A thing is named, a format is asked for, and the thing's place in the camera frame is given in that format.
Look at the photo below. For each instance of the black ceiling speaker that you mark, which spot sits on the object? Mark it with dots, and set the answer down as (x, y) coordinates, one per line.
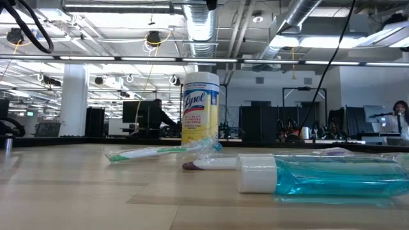
(153, 38)
(15, 36)

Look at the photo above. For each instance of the silver ventilation duct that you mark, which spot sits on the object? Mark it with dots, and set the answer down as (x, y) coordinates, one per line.
(300, 12)
(200, 28)

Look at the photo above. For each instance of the blue white toothbrush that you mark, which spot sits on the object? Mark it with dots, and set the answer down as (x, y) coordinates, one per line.
(218, 147)

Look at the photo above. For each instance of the grey wall vent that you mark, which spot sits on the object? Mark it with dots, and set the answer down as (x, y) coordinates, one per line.
(307, 81)
(259, 80)

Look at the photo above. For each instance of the white round pillar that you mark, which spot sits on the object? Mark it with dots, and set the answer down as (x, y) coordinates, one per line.
(73, 102)

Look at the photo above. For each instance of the black ribbed cabinet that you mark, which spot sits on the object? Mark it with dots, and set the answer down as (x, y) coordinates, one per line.
(95, 123)

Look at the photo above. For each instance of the purple white wrapped toothbrush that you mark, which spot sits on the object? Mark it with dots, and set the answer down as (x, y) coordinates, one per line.
(211, 163)

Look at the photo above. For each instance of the person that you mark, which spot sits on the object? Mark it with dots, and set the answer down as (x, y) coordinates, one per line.
(156, 118)
(401, 123)
(289, 129)
(335, 129)

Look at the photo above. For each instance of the grey computer monitor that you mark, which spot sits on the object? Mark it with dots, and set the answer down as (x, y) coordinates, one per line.
(374, 113)

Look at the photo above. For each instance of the silver metal post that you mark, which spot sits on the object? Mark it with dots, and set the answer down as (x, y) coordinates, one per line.
(8, 146)

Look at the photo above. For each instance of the black crossbar with light strips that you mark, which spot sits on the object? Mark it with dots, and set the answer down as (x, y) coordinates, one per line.
(147, 59)

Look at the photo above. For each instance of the yellow Lysol wipes canister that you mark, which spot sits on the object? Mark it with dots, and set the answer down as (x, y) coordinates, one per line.
(199, 121)

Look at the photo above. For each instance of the white ceiling smoke detector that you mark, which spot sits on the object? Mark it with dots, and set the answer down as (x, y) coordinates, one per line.
(257, 18)

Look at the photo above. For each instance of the black computer monitor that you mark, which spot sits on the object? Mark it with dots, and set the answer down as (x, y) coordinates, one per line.
(134, 111)
(4, 108)
(354, 119)

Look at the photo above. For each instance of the green exit sign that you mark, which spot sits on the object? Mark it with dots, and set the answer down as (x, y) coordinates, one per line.
(30, 113)

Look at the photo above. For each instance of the blue mouthwash bottle white cap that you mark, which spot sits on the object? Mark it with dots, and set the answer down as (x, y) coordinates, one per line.
(335, 175)

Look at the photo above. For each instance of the black room divider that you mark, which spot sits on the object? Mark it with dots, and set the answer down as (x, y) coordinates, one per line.
(259, 123)

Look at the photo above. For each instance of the black gantry frame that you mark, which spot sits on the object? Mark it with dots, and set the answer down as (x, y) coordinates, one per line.
(303, 88)

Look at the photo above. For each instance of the black table frame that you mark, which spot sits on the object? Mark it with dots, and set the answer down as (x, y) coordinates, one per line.
(80, 141)

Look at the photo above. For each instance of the white paper roll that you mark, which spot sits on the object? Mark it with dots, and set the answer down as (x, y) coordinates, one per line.
(305, 133)

